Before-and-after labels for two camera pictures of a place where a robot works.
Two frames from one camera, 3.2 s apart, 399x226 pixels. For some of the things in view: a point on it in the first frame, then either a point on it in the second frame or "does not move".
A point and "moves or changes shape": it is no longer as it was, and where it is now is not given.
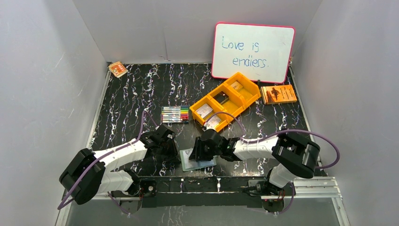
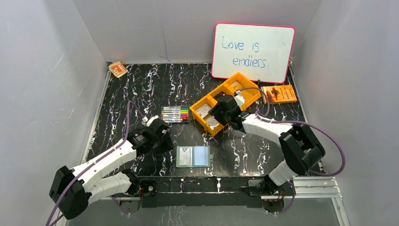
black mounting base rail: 201,192 does not move
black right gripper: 198,154 → 215,111
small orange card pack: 117,69 does not move
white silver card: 187,153 moves or changes shape
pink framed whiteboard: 263,52 does not move
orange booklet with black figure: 278,94 does not move
